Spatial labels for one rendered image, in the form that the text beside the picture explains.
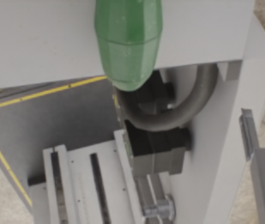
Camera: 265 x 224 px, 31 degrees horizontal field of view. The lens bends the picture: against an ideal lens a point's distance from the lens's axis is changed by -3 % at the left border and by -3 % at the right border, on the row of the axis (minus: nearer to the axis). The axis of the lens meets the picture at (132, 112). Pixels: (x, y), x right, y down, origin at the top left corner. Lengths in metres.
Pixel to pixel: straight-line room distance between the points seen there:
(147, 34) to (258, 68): 0.09
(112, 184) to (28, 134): 0.33
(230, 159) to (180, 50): 0.10
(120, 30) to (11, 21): 0.05
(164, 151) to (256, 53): 0.19
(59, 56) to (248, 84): 0.10
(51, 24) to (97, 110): 1.43
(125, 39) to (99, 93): 1.40
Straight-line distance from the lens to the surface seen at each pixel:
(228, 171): 0.32
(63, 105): 1.59
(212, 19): 0.22
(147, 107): 0.46
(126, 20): 0.18
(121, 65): 0.19
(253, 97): 0.27
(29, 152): 1.76
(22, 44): 0.21
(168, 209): 0.56
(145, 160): 0.42
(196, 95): 0.33
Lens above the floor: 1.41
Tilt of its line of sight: 41 degrees down
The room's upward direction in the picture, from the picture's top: 165 degrees clockwise
